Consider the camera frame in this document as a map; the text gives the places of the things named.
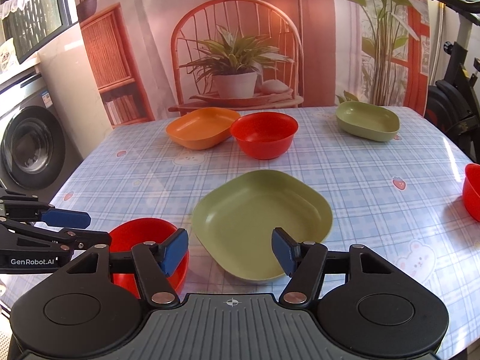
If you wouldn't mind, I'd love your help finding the orange square dish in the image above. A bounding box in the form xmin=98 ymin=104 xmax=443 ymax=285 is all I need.
xmin=166 ymin=107 xmax=241 ymax=150

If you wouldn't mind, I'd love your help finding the printed fabric backdrop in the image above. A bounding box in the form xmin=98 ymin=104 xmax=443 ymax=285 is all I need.
xmin=70 ymin=0 xmax=432 ymax=129

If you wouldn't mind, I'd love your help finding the red bowl edge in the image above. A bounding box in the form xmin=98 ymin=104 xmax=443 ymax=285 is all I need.
xmin=462 ymin=163 xmax=480 ymax=222

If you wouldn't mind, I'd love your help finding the red bowl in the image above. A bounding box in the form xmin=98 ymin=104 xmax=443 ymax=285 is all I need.
xmin=230 ymin=111 xmax=299 ymax=160
xmin=110 ymin=218 xmax=190 ymax=295

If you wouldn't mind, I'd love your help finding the grey washing machine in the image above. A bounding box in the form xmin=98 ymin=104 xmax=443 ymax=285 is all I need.
xmin=0 ymin=67 xmax=82 ymax=203

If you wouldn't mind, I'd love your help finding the dark framed window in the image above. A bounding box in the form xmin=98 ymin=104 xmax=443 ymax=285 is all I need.
xmin=1 ymin=0 xmax=78 ymax=63

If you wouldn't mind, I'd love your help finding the black exercise bike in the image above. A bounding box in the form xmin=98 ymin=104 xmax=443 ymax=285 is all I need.
xmin=425 ymin=0 xmax=479 ymax=164

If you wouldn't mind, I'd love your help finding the green square dish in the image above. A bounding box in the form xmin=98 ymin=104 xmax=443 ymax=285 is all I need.
xmin=335 ymin=101 xmax=400 ymax=142

